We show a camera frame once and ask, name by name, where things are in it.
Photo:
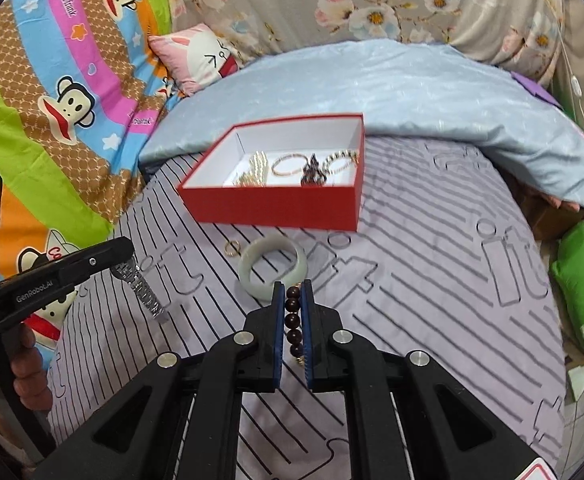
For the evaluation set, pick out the light blue quilt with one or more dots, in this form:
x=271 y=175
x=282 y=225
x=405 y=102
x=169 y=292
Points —
x=412 y=90

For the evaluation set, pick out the red jewelry box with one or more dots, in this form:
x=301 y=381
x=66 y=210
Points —
x=233 y=184

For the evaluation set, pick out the silver wrist watch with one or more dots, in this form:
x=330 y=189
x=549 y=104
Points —
x=130 y=273

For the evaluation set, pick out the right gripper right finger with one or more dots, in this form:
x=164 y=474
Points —
x=407 y=417

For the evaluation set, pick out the colourful monkey cartoon bedsheet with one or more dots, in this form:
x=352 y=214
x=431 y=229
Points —
x=81 y=92

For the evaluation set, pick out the left hand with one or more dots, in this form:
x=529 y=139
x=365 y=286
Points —
x=30 y=382

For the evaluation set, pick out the purple cloth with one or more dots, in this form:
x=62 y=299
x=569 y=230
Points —
x=535 y=89

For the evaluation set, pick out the grey floral blanket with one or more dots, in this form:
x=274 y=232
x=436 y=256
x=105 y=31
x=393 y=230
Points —
x=540 y=39

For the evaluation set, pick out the purple crystal bow brooch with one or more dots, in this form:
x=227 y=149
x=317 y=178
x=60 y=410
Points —
x=313 y=174

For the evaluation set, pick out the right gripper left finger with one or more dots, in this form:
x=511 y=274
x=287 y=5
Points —
x=179 y=417

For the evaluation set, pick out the gold bangle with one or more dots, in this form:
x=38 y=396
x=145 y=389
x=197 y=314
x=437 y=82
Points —
x=289 y=164

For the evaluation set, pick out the pale green jade bangle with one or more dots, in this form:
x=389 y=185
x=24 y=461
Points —
x=269 y=259

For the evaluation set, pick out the pink cat pillow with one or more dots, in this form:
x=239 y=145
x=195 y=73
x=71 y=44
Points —
x=195 y=57

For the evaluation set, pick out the grey striped cloth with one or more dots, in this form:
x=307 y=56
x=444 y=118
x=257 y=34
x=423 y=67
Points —
x=442 y=260

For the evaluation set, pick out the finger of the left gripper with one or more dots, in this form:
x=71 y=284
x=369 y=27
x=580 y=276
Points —
x=27 y=292

